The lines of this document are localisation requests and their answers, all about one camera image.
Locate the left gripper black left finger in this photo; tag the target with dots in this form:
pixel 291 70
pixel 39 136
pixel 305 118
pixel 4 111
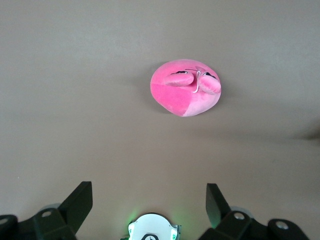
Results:
pixel 72 212

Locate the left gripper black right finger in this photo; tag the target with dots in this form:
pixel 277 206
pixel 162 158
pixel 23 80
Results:
pixel 225 220

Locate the pink round plush toy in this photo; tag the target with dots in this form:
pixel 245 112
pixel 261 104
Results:
pixel 180 95

